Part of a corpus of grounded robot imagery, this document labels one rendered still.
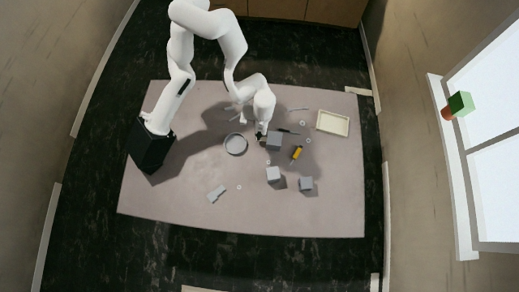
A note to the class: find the cream shallow rectangular tray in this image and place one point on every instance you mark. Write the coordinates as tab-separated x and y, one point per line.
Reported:
333	124

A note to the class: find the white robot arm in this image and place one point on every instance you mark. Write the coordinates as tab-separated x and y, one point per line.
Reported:
219	24

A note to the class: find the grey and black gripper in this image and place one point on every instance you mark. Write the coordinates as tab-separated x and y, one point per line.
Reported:
260	130

